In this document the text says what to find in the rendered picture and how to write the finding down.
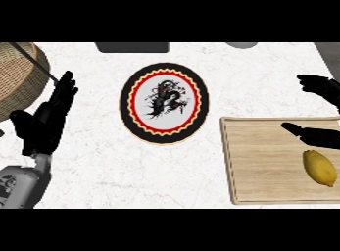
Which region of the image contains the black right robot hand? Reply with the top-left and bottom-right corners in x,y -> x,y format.
280,74 -> 340,152

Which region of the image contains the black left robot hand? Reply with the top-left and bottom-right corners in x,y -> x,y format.
9,70 -> 80,157

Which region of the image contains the yellow lemon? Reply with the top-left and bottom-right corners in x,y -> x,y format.
302,149 -> 339,188

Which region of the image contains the pale wooden tray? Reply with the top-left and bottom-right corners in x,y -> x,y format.
219,116 -> 340,206

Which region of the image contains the black red patterned plate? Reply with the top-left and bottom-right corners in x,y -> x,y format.
118,62 -> 212,145

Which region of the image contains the grey appliance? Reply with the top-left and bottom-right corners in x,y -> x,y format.
312,42 -> 340,92

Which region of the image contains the dark grey rectangular object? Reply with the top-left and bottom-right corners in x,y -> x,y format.
95,42 -> 170,54

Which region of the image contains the grey rounded object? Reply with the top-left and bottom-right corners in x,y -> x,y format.
225,42 -> 259,50

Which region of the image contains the wicker basket with black handle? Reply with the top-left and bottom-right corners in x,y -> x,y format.
0,42 -> 61,138

